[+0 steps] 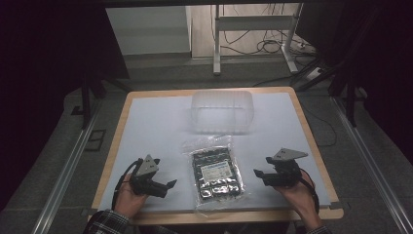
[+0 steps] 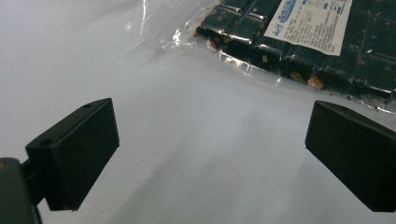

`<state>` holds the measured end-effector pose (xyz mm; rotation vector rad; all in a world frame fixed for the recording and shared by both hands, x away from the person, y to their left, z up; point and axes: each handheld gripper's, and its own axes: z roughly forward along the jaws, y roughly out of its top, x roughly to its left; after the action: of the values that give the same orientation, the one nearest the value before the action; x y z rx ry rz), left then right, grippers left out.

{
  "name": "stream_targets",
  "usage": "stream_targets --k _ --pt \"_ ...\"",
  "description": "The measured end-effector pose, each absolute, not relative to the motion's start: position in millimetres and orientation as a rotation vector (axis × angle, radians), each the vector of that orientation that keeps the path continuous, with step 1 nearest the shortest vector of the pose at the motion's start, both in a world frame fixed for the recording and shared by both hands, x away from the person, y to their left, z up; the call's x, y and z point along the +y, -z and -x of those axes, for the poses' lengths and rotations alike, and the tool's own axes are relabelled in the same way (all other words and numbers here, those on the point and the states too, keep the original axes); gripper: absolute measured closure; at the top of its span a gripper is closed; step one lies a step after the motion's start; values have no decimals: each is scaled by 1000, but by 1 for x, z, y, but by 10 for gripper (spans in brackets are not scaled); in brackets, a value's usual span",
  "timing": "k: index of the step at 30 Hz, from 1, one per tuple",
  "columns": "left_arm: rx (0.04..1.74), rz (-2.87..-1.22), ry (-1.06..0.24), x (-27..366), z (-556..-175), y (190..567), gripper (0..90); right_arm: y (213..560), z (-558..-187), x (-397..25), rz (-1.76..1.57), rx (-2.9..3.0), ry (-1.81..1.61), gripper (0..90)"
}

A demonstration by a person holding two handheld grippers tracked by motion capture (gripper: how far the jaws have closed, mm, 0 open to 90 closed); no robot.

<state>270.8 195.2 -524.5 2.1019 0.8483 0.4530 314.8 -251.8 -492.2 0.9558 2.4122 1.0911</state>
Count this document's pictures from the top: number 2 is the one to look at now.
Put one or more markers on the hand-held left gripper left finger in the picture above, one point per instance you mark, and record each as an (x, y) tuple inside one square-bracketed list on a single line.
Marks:
[(77, 155)]

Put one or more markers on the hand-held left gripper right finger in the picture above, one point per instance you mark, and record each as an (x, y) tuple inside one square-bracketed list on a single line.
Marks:
[(358, 155)]

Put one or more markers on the clear plastic bag of seaweed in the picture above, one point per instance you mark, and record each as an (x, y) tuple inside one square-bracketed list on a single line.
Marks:
[(311, 46)]

